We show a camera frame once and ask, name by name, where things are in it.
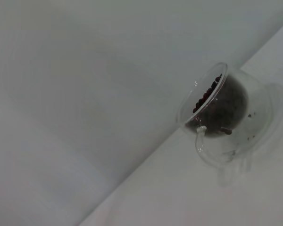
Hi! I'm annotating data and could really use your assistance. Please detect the heap of coffee beans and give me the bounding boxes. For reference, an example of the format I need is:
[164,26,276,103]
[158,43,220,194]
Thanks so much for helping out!
[186,74,250,139]

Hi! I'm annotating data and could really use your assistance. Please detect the clear glass saucer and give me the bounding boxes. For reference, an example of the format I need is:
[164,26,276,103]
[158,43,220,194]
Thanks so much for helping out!
[212,82,283,186]

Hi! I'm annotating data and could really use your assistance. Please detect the clear glass cup with handle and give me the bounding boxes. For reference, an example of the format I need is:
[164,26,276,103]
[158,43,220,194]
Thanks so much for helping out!
[175,62,274,170]

